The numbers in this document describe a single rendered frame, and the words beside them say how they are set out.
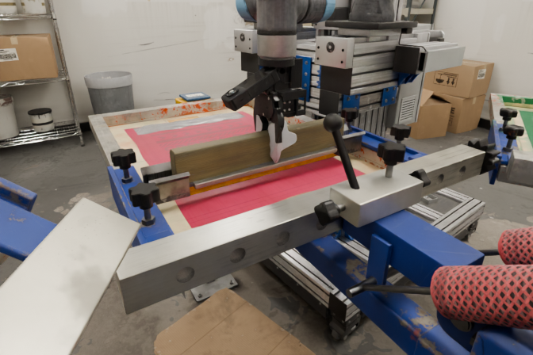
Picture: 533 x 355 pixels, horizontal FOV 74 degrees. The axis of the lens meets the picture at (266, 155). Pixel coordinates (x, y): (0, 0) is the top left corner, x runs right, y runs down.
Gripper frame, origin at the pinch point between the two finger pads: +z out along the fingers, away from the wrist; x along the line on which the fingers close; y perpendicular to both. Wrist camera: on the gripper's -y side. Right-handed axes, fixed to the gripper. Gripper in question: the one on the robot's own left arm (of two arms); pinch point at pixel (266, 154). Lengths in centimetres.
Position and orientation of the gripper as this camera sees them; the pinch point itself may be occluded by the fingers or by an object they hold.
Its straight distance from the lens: 75.2
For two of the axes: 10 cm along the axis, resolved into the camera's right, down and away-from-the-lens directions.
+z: 0.0, 9.2, 3.9
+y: 8.6, -2.0, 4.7
